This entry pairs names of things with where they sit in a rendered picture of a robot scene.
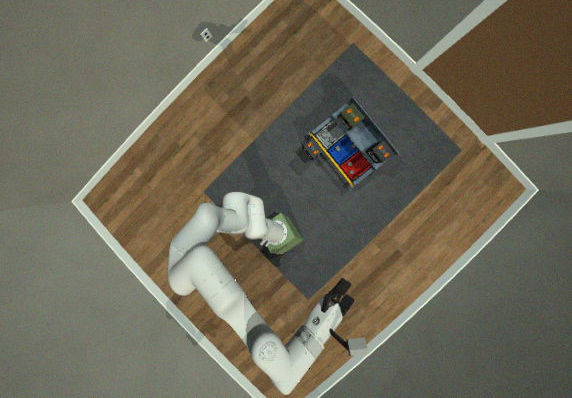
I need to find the red bin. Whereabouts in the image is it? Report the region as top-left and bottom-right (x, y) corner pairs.
(340, 152), (371, 180)

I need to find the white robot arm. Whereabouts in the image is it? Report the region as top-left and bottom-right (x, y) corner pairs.
(168, 192), (323, 395)

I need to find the grey open bin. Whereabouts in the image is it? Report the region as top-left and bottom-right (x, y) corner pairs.
(315, 120), (346, 149)

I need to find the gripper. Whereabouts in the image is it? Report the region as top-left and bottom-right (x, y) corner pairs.
(301, 278), (354, 349)

